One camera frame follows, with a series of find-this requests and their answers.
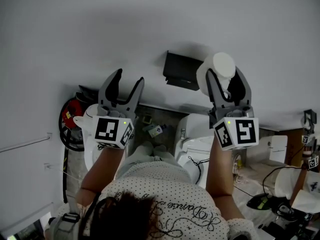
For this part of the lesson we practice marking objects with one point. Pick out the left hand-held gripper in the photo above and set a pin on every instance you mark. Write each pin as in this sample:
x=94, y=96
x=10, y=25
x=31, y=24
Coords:
x=107, y=131

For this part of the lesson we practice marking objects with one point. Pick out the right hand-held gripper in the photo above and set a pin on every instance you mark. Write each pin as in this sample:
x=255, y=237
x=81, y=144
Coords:
x=246, y=131

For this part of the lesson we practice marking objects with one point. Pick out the white toilet paper roll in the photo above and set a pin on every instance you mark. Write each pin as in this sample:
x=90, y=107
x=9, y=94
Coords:
x=223, y=64

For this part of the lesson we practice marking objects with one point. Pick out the person's right forearm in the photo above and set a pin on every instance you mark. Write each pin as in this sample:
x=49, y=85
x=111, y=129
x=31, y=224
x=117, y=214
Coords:
x=221, y=169

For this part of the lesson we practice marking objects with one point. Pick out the another person's forearm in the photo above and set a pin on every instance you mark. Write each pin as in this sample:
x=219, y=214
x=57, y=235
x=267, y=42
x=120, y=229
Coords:
x=298, y=186

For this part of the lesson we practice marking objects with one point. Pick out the person's left forearm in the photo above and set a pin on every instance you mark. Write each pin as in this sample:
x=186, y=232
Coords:
x=100, y=174

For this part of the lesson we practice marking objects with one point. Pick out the small green white box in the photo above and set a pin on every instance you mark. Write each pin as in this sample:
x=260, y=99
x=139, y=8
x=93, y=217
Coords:
x=147, y=119

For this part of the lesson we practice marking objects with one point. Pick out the white blue packet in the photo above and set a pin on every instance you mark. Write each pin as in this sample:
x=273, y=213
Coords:
x=148, y=128

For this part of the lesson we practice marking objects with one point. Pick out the red vacuum cleaner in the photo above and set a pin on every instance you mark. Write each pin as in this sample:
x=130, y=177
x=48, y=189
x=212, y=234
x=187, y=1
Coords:
x=72, y=111

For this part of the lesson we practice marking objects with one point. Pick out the person's grey trousers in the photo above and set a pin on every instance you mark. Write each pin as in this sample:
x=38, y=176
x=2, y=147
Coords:
x=147, y=154

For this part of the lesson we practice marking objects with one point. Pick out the white cabinet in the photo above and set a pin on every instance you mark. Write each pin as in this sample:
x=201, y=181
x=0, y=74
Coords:
x=278, y=149

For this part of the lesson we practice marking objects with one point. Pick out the white sneaker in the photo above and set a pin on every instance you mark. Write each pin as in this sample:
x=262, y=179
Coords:
x=237, y=166

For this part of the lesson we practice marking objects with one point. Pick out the brown wooden cabinet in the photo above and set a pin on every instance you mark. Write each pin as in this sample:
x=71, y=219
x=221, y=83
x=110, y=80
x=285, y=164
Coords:
x=292, y=144

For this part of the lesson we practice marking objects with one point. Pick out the beige crumpled floor sheet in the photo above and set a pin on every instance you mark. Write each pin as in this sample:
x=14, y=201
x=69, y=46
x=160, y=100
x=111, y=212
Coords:
x=250, y=179

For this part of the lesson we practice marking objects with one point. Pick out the person's white dotted shirt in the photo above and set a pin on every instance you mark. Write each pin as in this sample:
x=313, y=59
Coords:
x=175, y=191

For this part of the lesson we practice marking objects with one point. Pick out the black round device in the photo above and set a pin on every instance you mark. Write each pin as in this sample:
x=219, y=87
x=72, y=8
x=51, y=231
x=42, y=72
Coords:
x=285, y=210

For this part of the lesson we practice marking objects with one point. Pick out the dark framed window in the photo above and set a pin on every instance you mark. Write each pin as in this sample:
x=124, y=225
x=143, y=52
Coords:
x=27, y=231

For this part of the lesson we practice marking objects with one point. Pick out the black wall paper holder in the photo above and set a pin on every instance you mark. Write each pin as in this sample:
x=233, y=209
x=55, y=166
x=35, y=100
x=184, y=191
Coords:
x=180, y=71

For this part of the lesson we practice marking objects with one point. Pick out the white wall socket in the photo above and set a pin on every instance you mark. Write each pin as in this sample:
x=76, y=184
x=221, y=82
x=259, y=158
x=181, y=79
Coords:
x=48, y=166

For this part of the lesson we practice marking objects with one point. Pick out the white wall rail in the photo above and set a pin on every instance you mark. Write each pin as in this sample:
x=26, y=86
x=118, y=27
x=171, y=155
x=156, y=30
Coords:
x=25, y=142

